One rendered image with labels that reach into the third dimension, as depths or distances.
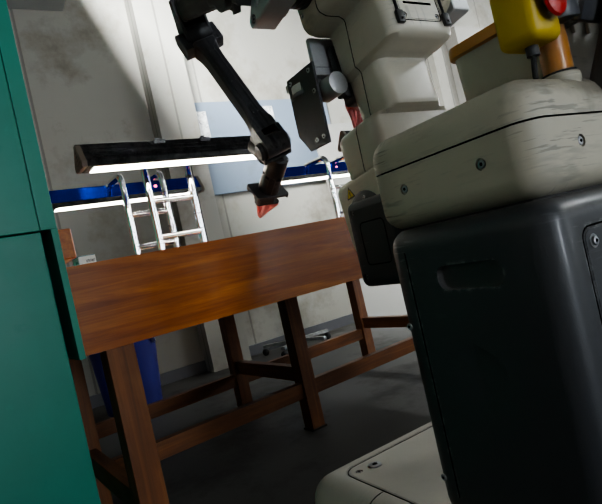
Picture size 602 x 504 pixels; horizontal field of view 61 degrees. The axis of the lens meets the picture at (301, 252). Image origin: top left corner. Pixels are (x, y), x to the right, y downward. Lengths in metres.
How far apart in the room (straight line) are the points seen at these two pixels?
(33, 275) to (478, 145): 0.83
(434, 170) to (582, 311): 0.22
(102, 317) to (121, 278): 0.09
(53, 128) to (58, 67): 0.44
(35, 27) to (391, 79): 3.45
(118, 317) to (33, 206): 0.28
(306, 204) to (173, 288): 3.33
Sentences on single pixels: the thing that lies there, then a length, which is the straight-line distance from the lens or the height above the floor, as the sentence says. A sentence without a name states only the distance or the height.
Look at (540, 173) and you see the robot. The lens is 0.56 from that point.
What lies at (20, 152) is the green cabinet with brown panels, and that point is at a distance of 1.14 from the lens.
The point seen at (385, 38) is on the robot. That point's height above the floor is 1.02.
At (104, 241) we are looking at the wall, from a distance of 3.81.
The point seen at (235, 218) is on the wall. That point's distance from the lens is 4.13.
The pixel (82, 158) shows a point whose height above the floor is 1.06.
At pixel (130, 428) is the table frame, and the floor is 0.41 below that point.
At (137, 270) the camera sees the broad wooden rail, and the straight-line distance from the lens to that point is 1.18.
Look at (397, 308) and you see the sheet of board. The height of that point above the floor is 0.07.
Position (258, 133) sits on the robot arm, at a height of 1.00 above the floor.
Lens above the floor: 0.69
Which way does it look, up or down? level
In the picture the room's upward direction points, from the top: 13 degrees counter-clockwise
